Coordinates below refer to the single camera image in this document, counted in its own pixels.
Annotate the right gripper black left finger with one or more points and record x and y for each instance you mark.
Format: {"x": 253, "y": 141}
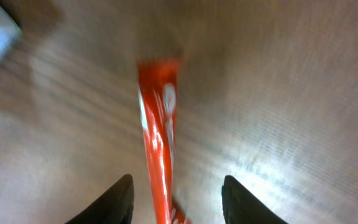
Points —
{"x": 115, "y": 206}

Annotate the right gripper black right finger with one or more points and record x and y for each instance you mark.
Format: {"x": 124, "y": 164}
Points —
{"x": 240, "y": 206}

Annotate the red coffee stick sachet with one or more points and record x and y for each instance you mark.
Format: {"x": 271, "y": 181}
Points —
{"x": 157, "y": 94}

